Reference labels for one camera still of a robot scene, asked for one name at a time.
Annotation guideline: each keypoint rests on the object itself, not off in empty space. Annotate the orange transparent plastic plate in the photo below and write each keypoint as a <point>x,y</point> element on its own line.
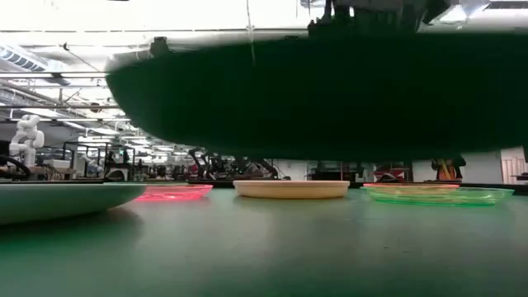
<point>412,185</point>

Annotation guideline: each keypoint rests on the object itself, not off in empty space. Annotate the cream plastic plate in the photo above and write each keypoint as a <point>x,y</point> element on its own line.
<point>291,189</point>

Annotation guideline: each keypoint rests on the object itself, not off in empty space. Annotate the large green transparent plate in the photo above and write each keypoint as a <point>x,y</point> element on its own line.
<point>474,197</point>

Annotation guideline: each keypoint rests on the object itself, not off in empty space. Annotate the pink transparent plastic plate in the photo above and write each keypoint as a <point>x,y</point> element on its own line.
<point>181,193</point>

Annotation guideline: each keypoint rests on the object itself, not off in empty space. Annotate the small white robot arm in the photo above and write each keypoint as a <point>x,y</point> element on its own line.
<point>91,163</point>

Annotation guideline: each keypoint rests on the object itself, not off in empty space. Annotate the large white robot arm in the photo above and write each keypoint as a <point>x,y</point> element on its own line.
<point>26,138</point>

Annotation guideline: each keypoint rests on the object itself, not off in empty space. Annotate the red storage bins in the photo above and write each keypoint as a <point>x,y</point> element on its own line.
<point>389,172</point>

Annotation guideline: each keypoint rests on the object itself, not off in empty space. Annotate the person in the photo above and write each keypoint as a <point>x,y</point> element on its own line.
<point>447,169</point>

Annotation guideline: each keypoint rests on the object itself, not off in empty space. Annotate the black background robot arms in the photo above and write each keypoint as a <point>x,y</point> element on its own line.
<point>214,165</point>

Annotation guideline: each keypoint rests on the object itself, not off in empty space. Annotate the large pale mint plate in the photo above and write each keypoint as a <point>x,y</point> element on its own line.
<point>62,202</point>

